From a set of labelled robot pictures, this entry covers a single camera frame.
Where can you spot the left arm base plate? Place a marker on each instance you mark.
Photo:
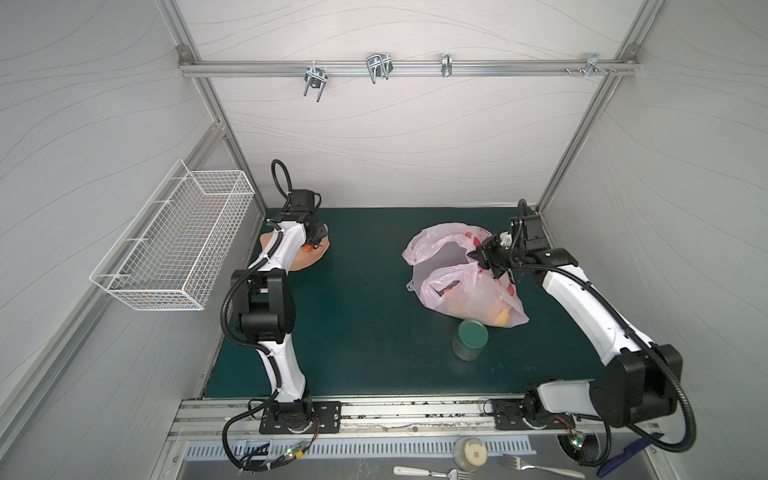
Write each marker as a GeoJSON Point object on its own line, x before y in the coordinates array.
{"type": "Point", "coordinates": [301, 417]}

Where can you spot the pink plastic bag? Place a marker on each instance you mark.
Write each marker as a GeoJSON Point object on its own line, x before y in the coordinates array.
{"type": "Point", "coordinates": [445, 280]}

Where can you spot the white vent strip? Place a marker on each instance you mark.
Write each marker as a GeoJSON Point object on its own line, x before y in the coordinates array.
{"type": "Point", "coordinates": [334, 447]}

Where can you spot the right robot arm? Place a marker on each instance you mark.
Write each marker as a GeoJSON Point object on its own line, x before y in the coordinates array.
{"type": "Point", "coordinates": [631, 388]}

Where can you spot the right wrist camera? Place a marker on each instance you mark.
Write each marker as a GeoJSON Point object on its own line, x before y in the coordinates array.
{"type": "Point", "coordinates": [527, 235]}

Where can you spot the silver fork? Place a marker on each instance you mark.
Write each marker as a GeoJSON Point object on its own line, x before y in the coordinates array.
{"type": "Point", "coordinates": [518, 464]}

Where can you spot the metal hook clamp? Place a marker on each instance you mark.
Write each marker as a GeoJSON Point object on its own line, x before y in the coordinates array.
{"type": "Point", "coordinates": [315, 78]}
{"type": "Point", "coordinates": [379, 65]}
{"type": "Point", "coordinates": [446, 65]}
{"type": "Point", "coordinates": [591, 67]}

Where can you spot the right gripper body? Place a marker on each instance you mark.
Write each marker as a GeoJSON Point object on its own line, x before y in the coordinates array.
{"type": "Point", "coordinates": [489, 253]}

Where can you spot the blue knife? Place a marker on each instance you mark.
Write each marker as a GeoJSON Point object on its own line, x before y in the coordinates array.
{"type": "Point", "coordinates": [625, 455]}

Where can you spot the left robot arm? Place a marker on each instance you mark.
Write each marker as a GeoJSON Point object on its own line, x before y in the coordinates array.
{"type": "Point", "coordinates": [259, 311]}

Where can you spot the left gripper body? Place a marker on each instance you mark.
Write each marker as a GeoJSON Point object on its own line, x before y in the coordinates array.
{"type": "Point", "coordinates": [318, 230]}

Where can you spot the pink fruit bowl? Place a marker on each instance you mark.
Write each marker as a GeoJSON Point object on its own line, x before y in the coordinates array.
{"type": "Point", "coordinates": [304, 259]}

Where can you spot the white wire basket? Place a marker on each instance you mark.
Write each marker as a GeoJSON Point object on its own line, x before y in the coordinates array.
{"type": "Point", "coordinates": [169, 256]}

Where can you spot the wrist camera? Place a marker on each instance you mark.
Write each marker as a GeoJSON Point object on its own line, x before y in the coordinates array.
{"type": "Point", "coordinates": [527, 235]}
{"type": "Point", "coordinates": [301, 204]}

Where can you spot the clear jar green lid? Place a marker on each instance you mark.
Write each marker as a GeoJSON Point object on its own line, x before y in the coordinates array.
{"type": "Point", "coordinates": [470, 340]}

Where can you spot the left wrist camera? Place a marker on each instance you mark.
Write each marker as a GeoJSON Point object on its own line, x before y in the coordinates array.
{"type": "Point", "coordinates": [301, 204]}

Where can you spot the metal crossbar rail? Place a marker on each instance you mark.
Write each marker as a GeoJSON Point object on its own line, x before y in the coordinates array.
{"type": "Point", "coordinates": [401, 68]}

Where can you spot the white handled fork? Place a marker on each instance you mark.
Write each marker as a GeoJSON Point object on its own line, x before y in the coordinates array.
{"type": "Point", "coordinates": [453, 474]}

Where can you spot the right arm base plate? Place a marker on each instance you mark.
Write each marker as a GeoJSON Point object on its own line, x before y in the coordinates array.
{"type": "Point", "coordinates": [512, 415]}

